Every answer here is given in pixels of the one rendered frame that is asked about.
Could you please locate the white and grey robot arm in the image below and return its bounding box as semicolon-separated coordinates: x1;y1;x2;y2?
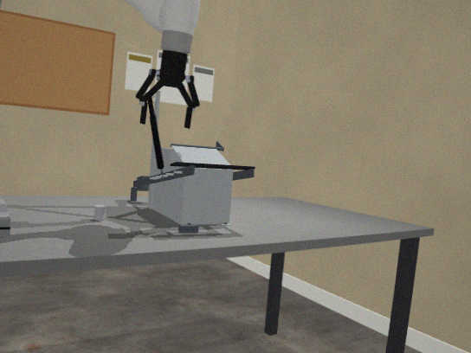
124;0;200;54

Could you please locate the light grey cylinder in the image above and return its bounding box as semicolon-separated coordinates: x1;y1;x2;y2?
94;205;106;221

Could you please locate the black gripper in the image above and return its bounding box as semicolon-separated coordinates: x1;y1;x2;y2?
136;50;200;129

